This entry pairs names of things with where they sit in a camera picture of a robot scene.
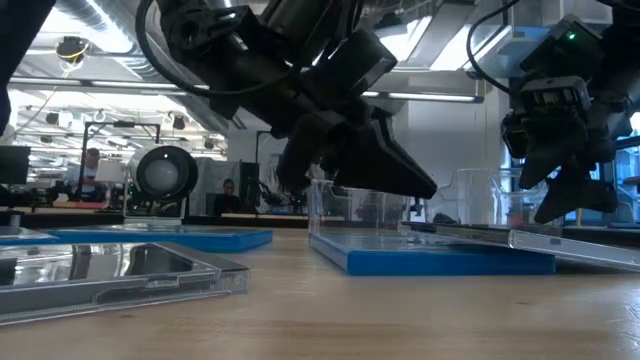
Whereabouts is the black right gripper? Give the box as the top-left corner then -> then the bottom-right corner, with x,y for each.
502,79 -> 634,225

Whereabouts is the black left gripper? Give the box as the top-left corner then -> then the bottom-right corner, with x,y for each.
208,47 -> 439,200

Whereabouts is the clear black jewel case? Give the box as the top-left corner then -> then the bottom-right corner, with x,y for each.
398,221 -> 640,274
0,242 -> 250,327

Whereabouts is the clear plastic bin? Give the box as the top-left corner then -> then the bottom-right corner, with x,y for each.
305,177 -> 415,236
439,167 -> 566,239

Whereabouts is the person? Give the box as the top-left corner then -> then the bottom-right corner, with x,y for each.
64,147 -> 109,201
213,178 -> 242,217

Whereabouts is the grey fabric cover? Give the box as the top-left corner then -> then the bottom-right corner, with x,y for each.
191,159 -> 241,216

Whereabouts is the long ceiling light bar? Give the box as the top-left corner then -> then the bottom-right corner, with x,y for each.
7,77 -> 485,105

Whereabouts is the black ceiling sensor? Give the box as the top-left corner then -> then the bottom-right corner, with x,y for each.
55,35 -> 91,64

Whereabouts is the black monitor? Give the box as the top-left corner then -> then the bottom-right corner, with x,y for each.
0,145 -> 31,186

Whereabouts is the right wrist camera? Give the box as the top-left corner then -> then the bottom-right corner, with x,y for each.
518,75 -> 592,121

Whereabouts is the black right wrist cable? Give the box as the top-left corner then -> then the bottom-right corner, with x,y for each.
466,0 -> 524,96

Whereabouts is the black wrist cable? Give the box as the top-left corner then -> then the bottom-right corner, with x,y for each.
134,0 -> 306,97
466,0 -> 524,96

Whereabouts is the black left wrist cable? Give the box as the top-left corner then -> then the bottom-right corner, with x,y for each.
134,0 -> 306,97

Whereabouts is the silver ventilation duct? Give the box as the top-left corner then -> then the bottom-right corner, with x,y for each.
54,0 -> 246,134

